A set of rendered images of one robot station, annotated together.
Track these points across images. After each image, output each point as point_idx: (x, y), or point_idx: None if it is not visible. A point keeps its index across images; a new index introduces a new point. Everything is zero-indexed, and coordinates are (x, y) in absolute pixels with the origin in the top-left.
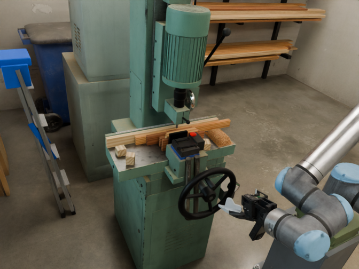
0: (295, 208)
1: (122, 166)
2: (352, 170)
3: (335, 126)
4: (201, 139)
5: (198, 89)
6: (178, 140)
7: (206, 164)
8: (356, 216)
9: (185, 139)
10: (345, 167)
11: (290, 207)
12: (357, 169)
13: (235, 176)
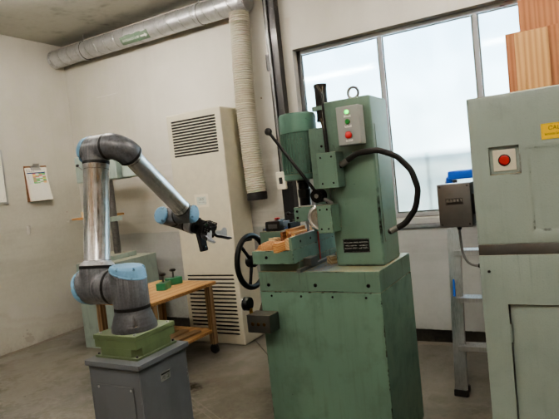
0: (173, 347)
1: None
2: (126, 265)
3: (168, 182)
4: (269, 221)
5: (316, 209)
6: (284, 220)
7: (260, 241)
8: (104, 333)
9: (279, 219)
10: (134, 265)
11: (179, 345)
12: (121, 266)
13: (235, 252)
